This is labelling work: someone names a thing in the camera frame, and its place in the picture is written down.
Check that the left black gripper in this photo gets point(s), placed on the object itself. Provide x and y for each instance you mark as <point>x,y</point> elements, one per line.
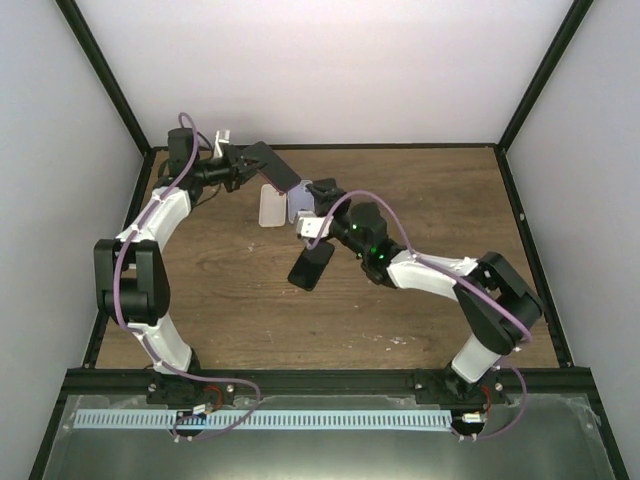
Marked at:
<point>238,174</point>

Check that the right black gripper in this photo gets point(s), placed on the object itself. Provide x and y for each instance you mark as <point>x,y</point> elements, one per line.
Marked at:
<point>331,196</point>

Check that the lilac phone case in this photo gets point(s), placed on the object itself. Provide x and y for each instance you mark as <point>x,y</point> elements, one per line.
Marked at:
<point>300,198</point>

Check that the black phone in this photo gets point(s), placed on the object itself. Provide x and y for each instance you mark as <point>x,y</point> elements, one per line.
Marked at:
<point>310,265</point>

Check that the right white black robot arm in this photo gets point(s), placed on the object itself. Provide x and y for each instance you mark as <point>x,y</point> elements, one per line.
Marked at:
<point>497,303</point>

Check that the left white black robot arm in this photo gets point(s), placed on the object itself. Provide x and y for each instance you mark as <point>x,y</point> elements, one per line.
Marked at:
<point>131,279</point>

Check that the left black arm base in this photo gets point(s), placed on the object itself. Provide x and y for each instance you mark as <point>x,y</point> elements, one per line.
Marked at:
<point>179,392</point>

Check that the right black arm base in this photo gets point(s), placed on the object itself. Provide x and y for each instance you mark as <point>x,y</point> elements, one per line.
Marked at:
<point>446,389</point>

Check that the light blue slotted strip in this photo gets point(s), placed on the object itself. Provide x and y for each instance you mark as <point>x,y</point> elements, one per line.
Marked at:
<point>396,420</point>

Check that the clear plastic sheet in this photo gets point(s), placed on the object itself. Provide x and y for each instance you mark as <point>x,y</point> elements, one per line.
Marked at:
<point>544,437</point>

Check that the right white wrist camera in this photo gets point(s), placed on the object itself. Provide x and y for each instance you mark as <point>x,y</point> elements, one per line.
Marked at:
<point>309,226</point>

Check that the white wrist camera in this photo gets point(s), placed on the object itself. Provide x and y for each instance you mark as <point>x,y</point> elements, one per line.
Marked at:
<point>220,143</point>
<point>309,226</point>

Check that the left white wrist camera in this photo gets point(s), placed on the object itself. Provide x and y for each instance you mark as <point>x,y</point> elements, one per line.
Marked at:
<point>220,143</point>

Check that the black front frame rail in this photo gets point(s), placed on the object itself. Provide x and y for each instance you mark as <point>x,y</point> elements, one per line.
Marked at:
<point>271,382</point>

